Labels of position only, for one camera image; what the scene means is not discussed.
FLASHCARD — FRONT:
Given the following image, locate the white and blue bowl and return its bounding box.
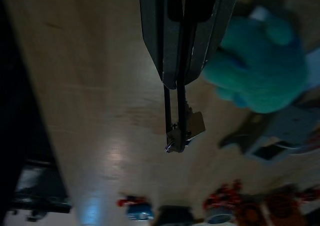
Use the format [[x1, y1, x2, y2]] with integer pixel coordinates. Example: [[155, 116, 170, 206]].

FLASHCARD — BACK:
[[205, 206, 232, 225]]

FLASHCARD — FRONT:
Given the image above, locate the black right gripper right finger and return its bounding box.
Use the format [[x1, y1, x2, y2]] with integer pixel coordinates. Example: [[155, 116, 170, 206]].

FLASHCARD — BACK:
[[177, 0, 241, 86]]

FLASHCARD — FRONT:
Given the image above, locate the teal fluffy cloth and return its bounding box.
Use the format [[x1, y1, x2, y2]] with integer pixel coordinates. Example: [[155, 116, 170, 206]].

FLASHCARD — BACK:
[[201, 5, 309, 115]]

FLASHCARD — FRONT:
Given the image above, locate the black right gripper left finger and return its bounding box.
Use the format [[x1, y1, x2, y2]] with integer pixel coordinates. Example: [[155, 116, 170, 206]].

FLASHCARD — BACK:
[[138, 0, 185, 90]]

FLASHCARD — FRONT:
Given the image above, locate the orange and red pack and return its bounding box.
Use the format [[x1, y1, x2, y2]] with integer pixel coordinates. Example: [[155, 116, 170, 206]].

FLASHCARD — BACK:
[[236, 184, 320, 226]]

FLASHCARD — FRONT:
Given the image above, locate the red toy figure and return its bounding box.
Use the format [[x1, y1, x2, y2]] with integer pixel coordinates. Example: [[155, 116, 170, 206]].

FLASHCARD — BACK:
[[117, 192, 150, 208]]

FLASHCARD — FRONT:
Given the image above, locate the black container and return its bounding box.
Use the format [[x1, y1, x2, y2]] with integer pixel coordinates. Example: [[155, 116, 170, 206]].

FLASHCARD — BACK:
[[156, 205, 194, 226]]

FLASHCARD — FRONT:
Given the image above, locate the black furniture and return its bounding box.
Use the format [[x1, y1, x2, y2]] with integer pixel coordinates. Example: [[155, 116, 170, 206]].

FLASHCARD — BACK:
[[0, 0, 74, 218]]

